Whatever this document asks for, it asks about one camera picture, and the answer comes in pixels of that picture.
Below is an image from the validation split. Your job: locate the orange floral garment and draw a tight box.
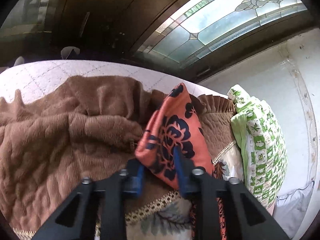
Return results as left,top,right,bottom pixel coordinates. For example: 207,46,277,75
135,83,214,239

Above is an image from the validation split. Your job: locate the grey pillow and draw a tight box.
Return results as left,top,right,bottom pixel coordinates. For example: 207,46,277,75
273,181,315,239

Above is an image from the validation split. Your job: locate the leaf-pattern beige blanket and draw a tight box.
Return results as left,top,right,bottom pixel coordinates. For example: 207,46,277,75
94,142,246,240

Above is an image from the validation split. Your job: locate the green checkered pillow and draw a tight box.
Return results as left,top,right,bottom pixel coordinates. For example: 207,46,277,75
227,85,287,209

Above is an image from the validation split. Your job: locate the brown quilted bedspread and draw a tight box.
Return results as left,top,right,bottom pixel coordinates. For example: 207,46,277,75
1,76,235,239

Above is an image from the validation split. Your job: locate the white quilted mattress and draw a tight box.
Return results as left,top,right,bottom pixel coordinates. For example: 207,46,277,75
0,59,228,104

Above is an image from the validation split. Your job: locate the stained glass window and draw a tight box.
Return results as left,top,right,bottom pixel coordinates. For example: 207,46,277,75
135,0,306,70

